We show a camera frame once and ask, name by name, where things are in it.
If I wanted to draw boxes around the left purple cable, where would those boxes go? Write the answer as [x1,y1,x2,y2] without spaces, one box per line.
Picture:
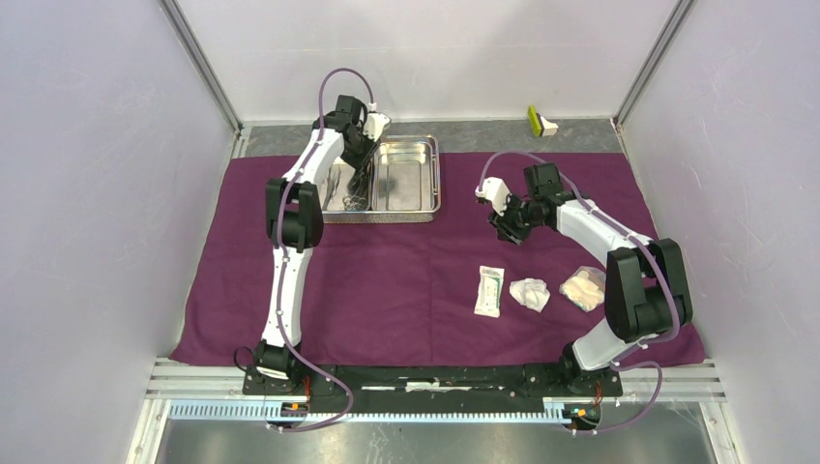
[274,68,377,434]

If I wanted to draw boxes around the white gauze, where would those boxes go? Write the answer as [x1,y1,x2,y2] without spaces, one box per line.
[509,278,551,313]

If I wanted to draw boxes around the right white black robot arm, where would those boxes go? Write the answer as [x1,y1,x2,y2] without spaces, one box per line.
[476,162,693,394]

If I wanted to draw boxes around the white sterile packet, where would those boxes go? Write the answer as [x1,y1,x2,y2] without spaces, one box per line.
[474,266,505,318]

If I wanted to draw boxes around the yellow green white object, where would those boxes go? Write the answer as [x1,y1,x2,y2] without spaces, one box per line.
[527,105,559,138]

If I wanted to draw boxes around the purple cable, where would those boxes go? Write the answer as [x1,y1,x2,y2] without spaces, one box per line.
[274,68,377,434]
[476,151,683,437]

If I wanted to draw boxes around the metal instrument tray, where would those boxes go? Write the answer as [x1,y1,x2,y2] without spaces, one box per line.
[319,134,442,224]

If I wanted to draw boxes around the beige gauze roll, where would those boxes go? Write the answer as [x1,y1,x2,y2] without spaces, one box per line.
[559,266,605,312]

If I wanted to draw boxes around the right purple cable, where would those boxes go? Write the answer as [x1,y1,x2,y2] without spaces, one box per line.
[476,151,683,437]

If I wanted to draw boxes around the purple cloth wrap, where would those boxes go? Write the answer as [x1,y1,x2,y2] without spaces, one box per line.
[170,151,707,367]

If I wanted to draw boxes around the aluminium frame rail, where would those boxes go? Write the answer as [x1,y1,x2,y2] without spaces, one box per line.
[126,358,747,463]

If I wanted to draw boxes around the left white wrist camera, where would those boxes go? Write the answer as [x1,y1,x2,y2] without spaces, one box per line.
[363,102,392,141]

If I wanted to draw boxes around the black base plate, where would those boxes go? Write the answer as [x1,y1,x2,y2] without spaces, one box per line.
[242,362,624,415]

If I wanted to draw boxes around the steel surgical scissors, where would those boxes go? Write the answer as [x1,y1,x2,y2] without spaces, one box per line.
[342,170,372,212]

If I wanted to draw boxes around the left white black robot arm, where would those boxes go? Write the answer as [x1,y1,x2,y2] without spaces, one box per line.
[243,95,391,395]

